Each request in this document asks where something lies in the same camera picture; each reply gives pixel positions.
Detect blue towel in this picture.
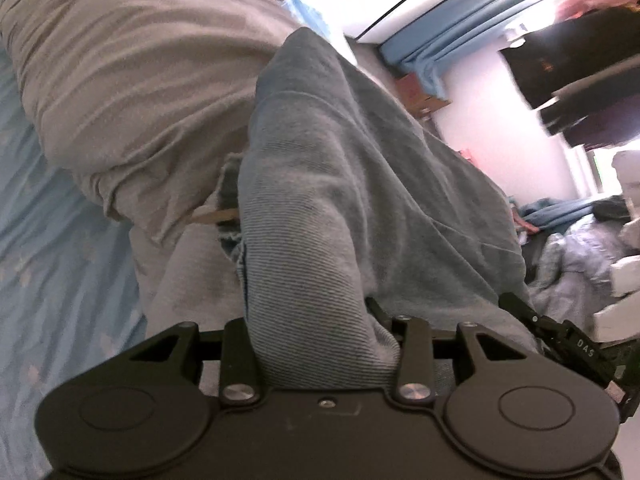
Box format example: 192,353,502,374
517,196,608,233

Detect black furniture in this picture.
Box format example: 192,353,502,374
500,7,640,153

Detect light grey cloth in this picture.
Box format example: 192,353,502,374
129,220,251,333

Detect blue curtain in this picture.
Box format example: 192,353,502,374
377,0,591,103

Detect grey blue clothes pile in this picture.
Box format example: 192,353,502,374
525,210,631,313

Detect light blue cloth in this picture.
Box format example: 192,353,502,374
285,0,333,36

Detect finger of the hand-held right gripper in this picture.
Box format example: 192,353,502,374
499,292,551,346

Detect grey blue pants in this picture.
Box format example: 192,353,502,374
217,27,540,391

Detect beige cloth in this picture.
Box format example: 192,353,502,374
0,0,361,248

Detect light blue tree-print bedsheet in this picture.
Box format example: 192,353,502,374
0,45,151,428

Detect small brown cabinet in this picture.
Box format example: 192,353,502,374
392,72,453,121

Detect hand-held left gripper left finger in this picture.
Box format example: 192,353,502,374
120,317,262,408

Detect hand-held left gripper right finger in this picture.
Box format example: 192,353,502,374
366,297,531,406

